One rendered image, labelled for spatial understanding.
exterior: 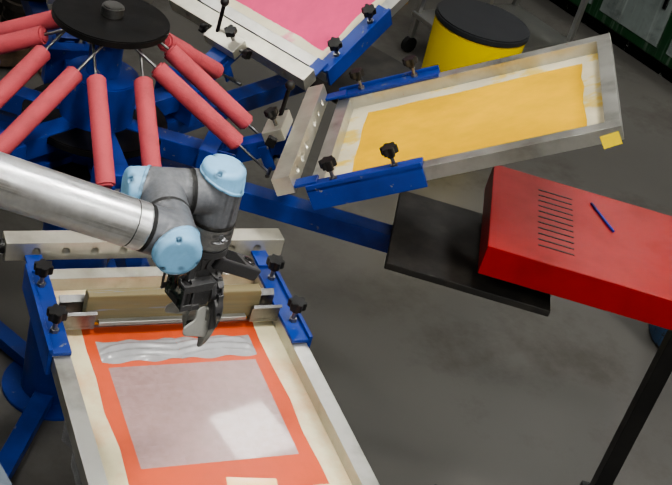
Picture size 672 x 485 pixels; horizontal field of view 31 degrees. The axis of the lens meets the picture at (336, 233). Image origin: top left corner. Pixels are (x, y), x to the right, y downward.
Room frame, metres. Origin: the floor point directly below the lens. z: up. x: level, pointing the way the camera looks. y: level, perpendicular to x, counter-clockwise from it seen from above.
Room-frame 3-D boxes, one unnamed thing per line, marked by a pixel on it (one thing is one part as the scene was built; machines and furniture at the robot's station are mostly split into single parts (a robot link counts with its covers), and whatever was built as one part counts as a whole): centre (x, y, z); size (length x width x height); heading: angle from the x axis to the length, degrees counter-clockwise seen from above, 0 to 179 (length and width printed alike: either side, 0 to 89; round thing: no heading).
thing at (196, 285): (1.66, 0.21, 1.50); 0.09 x 0.08 x 0.12; 134
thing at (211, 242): (1.66, 0.20, 1.58); 0.08 x 0.08 x 0.05
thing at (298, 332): (2.34, 0.08, 0.98); 0.30 x 0.05 x 0.07; 31
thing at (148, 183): (1.60, 0.28, 1.66); 0.11 x 0.11 x 0.08; 26
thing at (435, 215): (2.91, 0.06, 0.91); 1.34 x 0.41 x 0.08; 91
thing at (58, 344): (2.06, 0.56, 0.98); 0.30 x 0.05 x 0.07; 31
